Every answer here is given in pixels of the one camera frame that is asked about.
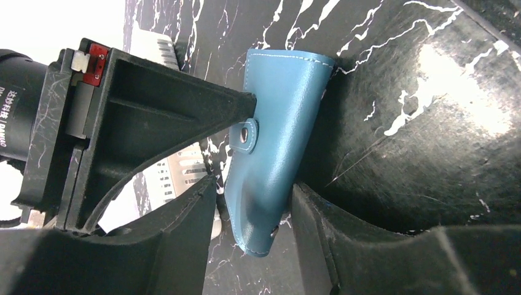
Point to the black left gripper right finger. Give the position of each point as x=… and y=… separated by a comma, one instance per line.
x=342, y=254

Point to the blue leather card holder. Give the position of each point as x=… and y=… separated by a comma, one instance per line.
x=269, y=144

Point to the white plastic basket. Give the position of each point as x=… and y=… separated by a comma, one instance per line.
x=168, y=178

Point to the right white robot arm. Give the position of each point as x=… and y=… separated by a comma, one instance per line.
x=16, y=106

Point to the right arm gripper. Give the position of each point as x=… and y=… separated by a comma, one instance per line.
x=104, y=115

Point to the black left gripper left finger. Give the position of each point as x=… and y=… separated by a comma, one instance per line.
x=164, y=252

